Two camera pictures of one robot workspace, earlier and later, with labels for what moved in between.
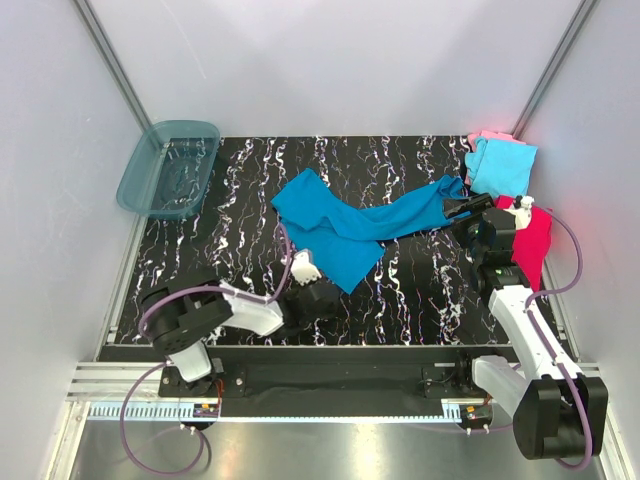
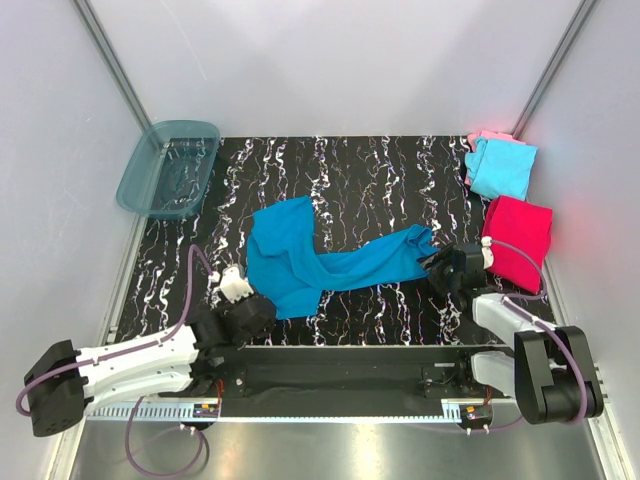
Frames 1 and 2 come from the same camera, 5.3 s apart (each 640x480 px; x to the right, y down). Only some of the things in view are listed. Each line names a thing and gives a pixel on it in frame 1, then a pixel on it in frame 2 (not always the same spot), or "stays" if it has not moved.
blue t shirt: x=340 y=241 to x=285 y=266
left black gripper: x=333 y=307 to x=235 y=304
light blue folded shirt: x=500 y=169 stays
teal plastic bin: x=169 y=172 stays
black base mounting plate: x=391 y=374 stays
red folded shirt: x=532 y=244 stays
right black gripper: x=452 y=207 to x=434 y=271
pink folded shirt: x=489 y=136 stays
